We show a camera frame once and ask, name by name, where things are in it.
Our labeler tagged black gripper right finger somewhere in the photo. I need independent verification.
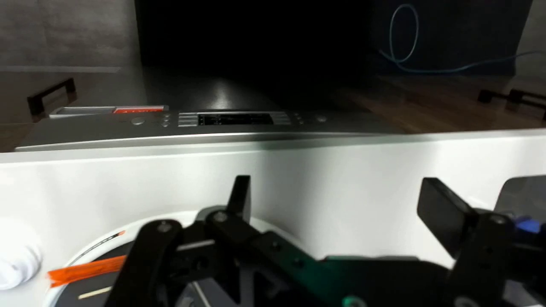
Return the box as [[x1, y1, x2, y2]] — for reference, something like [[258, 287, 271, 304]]
[[416, 176, 546, 307]]

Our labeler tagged black cabinet handle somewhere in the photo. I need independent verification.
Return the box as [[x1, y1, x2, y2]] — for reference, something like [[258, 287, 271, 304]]
[[25, 77, 78, 120], [476, 87, 546, 122]]

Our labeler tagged dishwasher control panel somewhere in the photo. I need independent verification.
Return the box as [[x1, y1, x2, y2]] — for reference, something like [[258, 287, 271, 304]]
[[15, 105, 413, 152]]

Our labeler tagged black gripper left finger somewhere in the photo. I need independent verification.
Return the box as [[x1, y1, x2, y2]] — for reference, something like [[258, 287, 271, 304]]
[[104, 174, 312, 307]]

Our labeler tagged round white-rimmed dark tray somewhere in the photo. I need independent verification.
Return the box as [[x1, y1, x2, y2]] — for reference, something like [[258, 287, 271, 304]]
[[48, 209, 287, 307]]

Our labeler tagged light blue cable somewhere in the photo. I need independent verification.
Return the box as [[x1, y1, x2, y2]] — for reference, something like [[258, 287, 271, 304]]
[[379, 2, 546, 77]]

